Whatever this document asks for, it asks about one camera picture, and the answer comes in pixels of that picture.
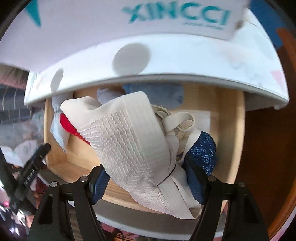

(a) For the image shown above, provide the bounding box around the white cabinet top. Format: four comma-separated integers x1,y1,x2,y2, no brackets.
1,1,290,110

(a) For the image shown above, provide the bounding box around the light blue underwear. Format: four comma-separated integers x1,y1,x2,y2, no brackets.
122,83,184,109

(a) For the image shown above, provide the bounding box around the beige bra bundle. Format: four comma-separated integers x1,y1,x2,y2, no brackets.
61,91,201,219

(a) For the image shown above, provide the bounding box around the crumpled cloth pile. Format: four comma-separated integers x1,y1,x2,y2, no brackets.
1,64,44,167

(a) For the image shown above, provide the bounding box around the white cloth at drawer side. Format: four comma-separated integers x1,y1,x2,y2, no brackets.
50,92,73,152

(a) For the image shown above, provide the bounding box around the wooden drawer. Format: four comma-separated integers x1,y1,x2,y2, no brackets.
43,83,246,215

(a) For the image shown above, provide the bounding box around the navy patterned underwear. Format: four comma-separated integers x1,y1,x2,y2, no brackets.
182,130,217,176

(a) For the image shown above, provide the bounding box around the pale blue folded underwear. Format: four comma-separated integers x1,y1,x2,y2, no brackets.
96,88,124,104

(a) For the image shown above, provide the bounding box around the red underwear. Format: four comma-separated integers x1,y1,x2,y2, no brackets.
60,113,90,145

